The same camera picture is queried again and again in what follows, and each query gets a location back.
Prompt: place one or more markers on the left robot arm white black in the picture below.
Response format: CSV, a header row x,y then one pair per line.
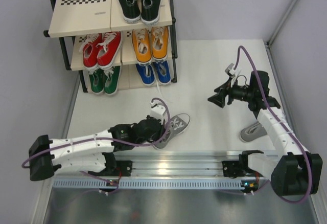
x,y
76,152

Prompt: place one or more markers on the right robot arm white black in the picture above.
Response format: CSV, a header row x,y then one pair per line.
x,y
296,171

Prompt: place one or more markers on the white slotted cable duct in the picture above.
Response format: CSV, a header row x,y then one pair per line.
x,y
84,183

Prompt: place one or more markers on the green canvas sneaker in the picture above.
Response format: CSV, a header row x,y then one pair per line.
x,y
96,81
111,82

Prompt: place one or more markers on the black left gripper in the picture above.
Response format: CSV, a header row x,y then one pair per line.
x,y
160,133

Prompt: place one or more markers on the red canvas sneaker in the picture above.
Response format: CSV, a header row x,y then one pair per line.
x,y
108,49
89,49

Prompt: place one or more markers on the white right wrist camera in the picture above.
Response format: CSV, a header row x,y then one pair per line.
x,y
232,69

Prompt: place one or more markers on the grey canvas sneaker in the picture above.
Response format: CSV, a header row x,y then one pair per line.
x,y
177,126
252,132

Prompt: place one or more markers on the black canvas sneaker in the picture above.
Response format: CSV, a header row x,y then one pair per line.
x,y
129,1
150,11

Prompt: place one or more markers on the orange canvas sneaker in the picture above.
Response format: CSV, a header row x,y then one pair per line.
x,y
160,40
141,46

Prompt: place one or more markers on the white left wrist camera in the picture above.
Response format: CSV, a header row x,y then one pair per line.
x,y
158,111

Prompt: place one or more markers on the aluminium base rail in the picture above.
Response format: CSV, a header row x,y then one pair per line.
x,y
229,164

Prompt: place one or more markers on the beige shoe shelf black frame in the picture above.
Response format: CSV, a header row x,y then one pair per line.
x,y
72,20

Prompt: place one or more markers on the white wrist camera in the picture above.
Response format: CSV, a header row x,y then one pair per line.
x,y
232,69
158,111

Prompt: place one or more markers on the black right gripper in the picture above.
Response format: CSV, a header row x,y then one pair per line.
x,y
219,98

